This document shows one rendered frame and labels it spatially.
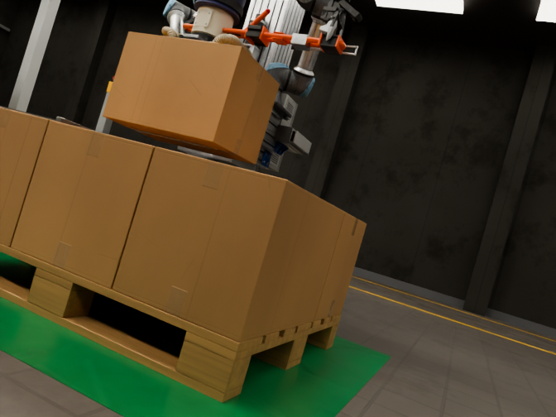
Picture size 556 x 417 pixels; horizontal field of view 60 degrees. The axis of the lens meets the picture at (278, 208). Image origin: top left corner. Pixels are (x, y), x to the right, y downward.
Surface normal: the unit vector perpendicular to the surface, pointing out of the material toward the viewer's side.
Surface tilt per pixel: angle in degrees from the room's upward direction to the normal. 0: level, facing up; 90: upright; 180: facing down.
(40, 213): 90
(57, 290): 90
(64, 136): 90
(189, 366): 90
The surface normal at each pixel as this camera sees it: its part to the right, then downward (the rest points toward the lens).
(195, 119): -0.38, -0.15
